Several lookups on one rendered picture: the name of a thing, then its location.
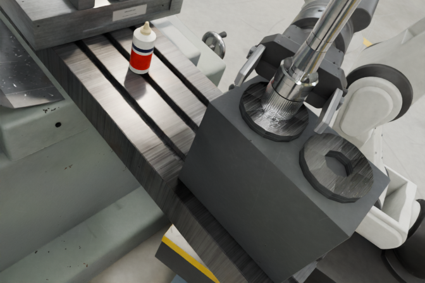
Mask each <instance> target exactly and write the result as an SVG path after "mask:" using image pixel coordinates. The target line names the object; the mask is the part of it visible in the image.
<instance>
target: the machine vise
mask: <svg viewBox="0 0 425 283"><path fill-rule="evenodd" d="M182 4H183V0H126V1H118V0H0V6H1V7H2V9H3V10H4V11H5V12H6V14H7V15H8V16H9V17H10V19H11V20H12V21H13V23H14V24H15V25H16V26H17V28H18V29H19V31H21V33H22V34H23V36H24V37H25V38H26V39H27V40H28V42H29V43H30V45H31V46H32V47H33V48H34V50H35V51H39V50H43V49H47V48H50V47H54V46H57V45H61V44H66V43H69V42H73V41H76V40H81V39H85V38H88V37H93V36H95V35H100V34H103V33H107V32H112V31H115V30H119V29H122V28H126V27H130V26H134V25H138V24H141V23H145V22H146V21H152V20H157V19H160V18H164V17H167V16H172V15H176V14H179V13H180V11H181V8H182Z"/></svg>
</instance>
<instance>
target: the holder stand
mask: <svg viewBox="0 0 425 283"><path fill-rule="evenodd" d="M268 84H269V81H268V80H267V79H265V78H263V77H262V76H260V75H257V76H255V77H253V78H251V79H250V80H248V81H246V82H244V83H243V84H242V85H241V86H240V87H239V86H237V87H235V88H234V89H232V90H230V91H228V92H226V93H224V94H223V95H221V96H219V97H217V98H216V99H214V100H212V101H210V102H209V104H208V106H207V109H206V111H205V113H204V116H203V118H202V121H201V123H200V126H199V128H198V130H197V133H196V135H195V138H194V140H193V142H192V145H191V147H190V150H189V151H188V154H187V157H186V159H185V161H184V163H183V166H182V169H181V171H180V173H179V175H178V177H179V179H180V180H181V181H182V182H183V183H184V185H185V186H186V187H187V188H188V189H189V190H190V191H191V192H192V193H193V194H194V195H195V196H196V197H197V199H198V200H199V201H200V202H201V203H202V204H203V206H205V207H206V208H207V209H208V211H209V212H210V213H211V214H212V215H213V216H214V217H215V218H216V220H217V221H218V222H219V223H220V224H221V225H222V226H223V227H224V228H225V229H226V230H227V231H228V233H229V234H230V235H231V236H232V237H233V238H234V239H235V241H236V242H237V243H238V244H239V245H240V246H241V247H242V248H243V249H244V250H245V251H246V252H247V253H248V255H249V256H250V257H251V258H252V259H253V260H254V261H255V262H256V263H257V264H258V266H260V268H261V269H262V270H263V271H264V272H265V273H266V274H267V276H268V277H269V278H270V279H271V280H272V281H273V282H274V283H282V282H283V281H285V280H287V279H288V278H289V277H291V276H293V275H294V274H296V273H297V272H299V271H300V270H302V269H303V268H305V267H306V266H308V265H309V264H311V263H312V262H314V261H315V260H317V259H318V258H320V257H321V256H323V255H324V254H326V253H327V252H329V251H330V250H332V249H333V248H335V247H336V246H338V245H339V244H341V243H343V242H344V241H346V240H347V239H348V238H350V237H351V235H352V234H353V233H354V232H355V230H356V229H357V228H358V226H359V224H360V223H361V222H362V220H363V219H364V217H365V216H366V215H367V213H368V212H369V211H370V209H371V208H372V207H373V205H374V204H375V203H376V201H377V200H378V198H379V197H380V196H381V194H382V193H383V192H384V190H385V189H386V187H387V186H388V185H389V183H390V181H391V179H390V178H389V177H388V176H387V175H386V174H385V173H383V172H382V171H381V170H380V169H378V168H377V167H376V166H375V165H374V164H373V163H372V162H371V161H370V160H368V159H367V158H366V156H365V155H364V154H363V153H362V152H361V151H360V150H359V149H358V148H357V147H356V146H355V145H354V144H352V143H350V142H349V141H348V140H346V139H345V138H343V137H342V136H340V135H339V134H338V133H337V132H336V131H335V130H334V129H333V128H331V127H330V126H328V127H327V128H326V129H325V130H324V131H323V132H322V133H321V134H318V133H316V132H315V131H314V128H315V126H316V123H317V120H318V118H319V116H317V115H316V114H315V113H314V112H312V111H311V110H310V109H309V108H308V107H307V106H306V105H305V104H304V103H303V104H302V105H301V107H300V109H299V110H298V111H297V112H296V114H295V115H294V117H293V118H292V119H291V120H289V121H287V122H279V121H275V120H273V119H271V118H270V117H268V116H267V115H265V113H264V112H263V111H262V109H261V107H260V105H259V100H260V98H261V96H262V94H263V93H264V91H265V89H266V87H267V86H268Z"/></svg>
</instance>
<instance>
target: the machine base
mask: <svg viewBox="0 0 425 283"><path fill-rule="evenodd" d="M169 222H171V221H170V220H169V219H168V218H167V216H165V214H164V213H163V211H162V210H161V209H160V208H159V207H158V205H157V204H156V203H155V201H154V200H153V199H152V198H151V197H150V196H149V194H148V193H147V192H146V190H145V189H144V188H143V187H142V186H140V187H139V188H137V189H135V190H134V191H132V192H131V193H129V194H127V195H126V196H124V197H123V198H121V199H119V200H118V201H116V202H114V203H113V204H111V205H110V206H108V207H106V208H105V209H103V210H101V211H100V212H98V213H96V214H95V215H93V216H91V217H90V218H88V219H87V220H85V221H83V222H82V223H80V224H79V225H77V226H75V227H74V228H72V229H70V230H69V231H67V232H65V233H64V234H62V235H60V236H59V237H57V238H56V239H54V240H52V241H51V242H49V243H47V244H46V245H44V246H43V247H41V248H39V249H38V250H36V251H34V252H33V253H31V254H29V255H28V256H26V257H25V258H23V259H21V260H20V261H18V262H16V263H15V264H13V265H12V266H10V267H8V268H7V269H5V270H3V271H2V272H0V283H88V281H90V280H91V279H93V278H94V277H95V276H97V275H98V274H100V273H101V272H102V271H104V270H105V269H107V268H108V267H109V266H111V265H112V264H113V263H114V262H116V261H117V260H119V259H120V258H121V257H123V256H124V255H126V254H127V253H128V252H130V251H131V250H133V249H134V248H135V247H137V246H138V245H139V244H140V243H142V242H143V241H145V240H146V239H147V238H149V237H150V236H152V235H153V234H154V233H156V232H157V231H158V230H160V229H161V228H163V227H164V226H165V225H166V224H168V223H169Z"/></svg>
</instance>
